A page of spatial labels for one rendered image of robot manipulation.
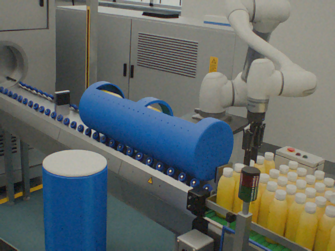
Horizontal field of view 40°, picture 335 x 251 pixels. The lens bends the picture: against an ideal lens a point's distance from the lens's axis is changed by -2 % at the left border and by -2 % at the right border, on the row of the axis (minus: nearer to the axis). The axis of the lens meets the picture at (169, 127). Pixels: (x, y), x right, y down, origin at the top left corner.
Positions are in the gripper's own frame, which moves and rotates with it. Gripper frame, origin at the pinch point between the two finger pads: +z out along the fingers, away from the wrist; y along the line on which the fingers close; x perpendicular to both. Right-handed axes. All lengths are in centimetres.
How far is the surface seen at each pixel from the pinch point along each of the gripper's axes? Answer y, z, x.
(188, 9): -213, -36, -245
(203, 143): 10.2, -2.3, -18.4
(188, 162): 15.9, 5.8, -21.0
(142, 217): -62, 112, -135
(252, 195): 38.9, -5.4, 29.1
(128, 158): 13, 20, -65
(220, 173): 5.1, 10.3, -11.1
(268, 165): -12.4, 6.6, 1.9
